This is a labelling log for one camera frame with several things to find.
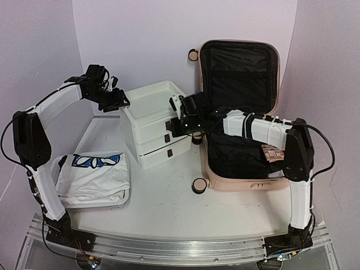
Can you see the white cloth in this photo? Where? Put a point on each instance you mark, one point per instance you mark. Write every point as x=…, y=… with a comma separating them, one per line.
x=92, y=180

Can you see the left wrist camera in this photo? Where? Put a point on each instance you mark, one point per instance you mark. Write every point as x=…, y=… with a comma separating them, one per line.
x=111, y=83

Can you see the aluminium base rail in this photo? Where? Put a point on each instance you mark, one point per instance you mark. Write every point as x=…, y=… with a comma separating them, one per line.
x=203, y=252

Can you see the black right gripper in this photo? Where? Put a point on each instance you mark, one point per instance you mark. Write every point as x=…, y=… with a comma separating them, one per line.
x=173, y=127

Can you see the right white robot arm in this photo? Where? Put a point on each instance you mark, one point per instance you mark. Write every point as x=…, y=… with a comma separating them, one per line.
x=292, y=137

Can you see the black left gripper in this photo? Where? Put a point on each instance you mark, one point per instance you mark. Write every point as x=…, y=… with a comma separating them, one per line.
x=117, y=102

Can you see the pink hard-shell suitcase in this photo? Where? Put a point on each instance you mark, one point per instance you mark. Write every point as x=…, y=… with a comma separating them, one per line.
x=242, y=75

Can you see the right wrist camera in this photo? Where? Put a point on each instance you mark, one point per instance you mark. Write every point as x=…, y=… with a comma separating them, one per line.
x=194, y=104

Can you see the white perforated plastic basket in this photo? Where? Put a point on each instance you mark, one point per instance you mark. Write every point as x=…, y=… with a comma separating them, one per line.
x=92, y=202

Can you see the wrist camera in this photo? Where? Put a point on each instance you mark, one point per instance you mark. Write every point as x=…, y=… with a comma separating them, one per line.
x=194, y=104
x=111, y=83

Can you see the white drawer cabinet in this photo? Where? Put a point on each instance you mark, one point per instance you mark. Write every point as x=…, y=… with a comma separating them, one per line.
x=143, y=124

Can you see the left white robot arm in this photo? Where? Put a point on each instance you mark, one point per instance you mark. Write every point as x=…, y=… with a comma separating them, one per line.
x=30, y=140

